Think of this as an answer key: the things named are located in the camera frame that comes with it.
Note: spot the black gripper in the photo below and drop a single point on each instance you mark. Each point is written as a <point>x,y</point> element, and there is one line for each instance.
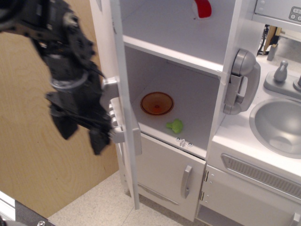
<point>77,102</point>

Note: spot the white fridge door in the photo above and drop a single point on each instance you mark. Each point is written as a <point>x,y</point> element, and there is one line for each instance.
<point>111,50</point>

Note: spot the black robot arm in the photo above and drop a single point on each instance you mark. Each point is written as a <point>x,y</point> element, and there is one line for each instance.
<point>54,31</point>

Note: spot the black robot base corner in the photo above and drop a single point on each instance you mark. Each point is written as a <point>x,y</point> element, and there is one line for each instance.
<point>19,215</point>

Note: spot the plywood board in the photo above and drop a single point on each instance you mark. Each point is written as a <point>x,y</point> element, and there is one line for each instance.
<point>38,167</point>

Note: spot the orange plastic bowl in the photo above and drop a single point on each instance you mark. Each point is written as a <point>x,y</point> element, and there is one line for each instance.
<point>157,103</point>

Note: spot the green toy broccoli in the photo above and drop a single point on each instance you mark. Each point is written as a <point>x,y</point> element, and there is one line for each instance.
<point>176,126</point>

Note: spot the white lower freezer door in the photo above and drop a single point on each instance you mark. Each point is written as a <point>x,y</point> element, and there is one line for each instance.
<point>160,170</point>

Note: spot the white magnetic door catch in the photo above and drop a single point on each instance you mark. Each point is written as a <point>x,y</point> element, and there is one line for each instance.
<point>183,143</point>

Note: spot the white toy kitchen cabinet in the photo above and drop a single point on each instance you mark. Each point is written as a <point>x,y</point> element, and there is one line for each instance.
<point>169,50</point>

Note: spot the white oven door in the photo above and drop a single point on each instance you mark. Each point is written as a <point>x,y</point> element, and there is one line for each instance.
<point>246,203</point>

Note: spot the grey toy telephone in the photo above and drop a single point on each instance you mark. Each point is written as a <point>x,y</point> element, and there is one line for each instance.
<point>243,84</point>

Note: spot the red toy item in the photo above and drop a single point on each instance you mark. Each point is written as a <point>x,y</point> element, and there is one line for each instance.
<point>202,9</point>

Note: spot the grey toy sink basin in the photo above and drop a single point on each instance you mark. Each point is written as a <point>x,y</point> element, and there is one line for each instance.
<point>276,123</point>

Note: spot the grey toy faucet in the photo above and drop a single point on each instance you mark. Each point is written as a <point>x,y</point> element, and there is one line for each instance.
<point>281,82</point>

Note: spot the grey vent panel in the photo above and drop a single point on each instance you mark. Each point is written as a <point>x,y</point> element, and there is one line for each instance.
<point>262,176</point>

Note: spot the grey toy microwave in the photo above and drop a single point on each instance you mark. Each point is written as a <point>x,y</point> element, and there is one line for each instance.
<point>287,11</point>

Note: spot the grey fridge door handle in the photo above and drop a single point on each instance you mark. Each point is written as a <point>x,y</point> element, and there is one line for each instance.
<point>109,101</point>

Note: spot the grey freezer door handle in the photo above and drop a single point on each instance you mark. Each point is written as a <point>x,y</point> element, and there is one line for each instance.
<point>185,180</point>

